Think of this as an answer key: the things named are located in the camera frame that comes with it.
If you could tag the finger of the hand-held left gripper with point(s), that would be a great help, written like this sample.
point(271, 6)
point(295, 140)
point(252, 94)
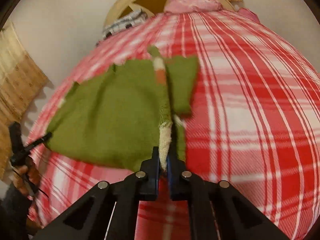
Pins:
point(40, 141)

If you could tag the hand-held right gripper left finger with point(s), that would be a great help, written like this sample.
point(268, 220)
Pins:
point(150, 180)

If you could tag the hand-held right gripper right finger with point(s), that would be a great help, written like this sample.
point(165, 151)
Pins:
point(178, 180)

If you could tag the green orange striped knit sweater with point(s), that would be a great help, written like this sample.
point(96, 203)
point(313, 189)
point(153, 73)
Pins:
point(112, 115)

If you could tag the person's left forearm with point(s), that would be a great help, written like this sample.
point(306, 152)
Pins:
point(13, 210)

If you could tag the person's left hand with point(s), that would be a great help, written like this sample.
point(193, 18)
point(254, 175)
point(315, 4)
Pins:
point(25, 177)

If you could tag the red plaid bed sheet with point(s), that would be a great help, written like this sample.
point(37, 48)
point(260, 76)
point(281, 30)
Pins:
point(250, 105)

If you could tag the pink floral pillow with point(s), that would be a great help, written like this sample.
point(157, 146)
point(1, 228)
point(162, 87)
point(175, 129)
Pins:
point(192, 3)

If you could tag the pink cloth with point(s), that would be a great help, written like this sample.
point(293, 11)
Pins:
point(247, 13)

